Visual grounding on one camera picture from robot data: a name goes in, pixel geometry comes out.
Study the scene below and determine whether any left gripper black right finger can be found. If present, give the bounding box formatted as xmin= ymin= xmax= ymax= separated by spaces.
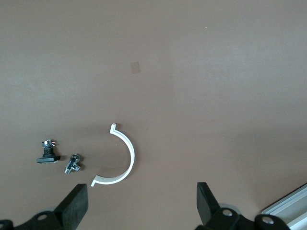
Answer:
xmin=195 ymin=182 xmax=291 ymax=230

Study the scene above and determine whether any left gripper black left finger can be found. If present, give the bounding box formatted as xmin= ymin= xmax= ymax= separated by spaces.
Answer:
xmin=14 ymin=183 xmax=89 ymax=230

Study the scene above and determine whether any small metal pipe fitting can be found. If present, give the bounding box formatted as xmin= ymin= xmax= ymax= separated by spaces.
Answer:
xmin=64 ymin=153 xmax=83 ymax=174

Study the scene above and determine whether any brown tape patch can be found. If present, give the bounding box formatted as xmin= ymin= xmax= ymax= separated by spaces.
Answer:
xmin=130 ymin=61 xmax=142 ymax=73

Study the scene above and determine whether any black push button switch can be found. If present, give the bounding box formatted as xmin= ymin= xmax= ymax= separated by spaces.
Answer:
xmin=36 ymin=139 xmax=61 ymax=165

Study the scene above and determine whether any white half-ring clamp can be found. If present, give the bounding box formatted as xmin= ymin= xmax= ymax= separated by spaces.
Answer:
xmin=90 ymin=123 xmax=136 ymax=187

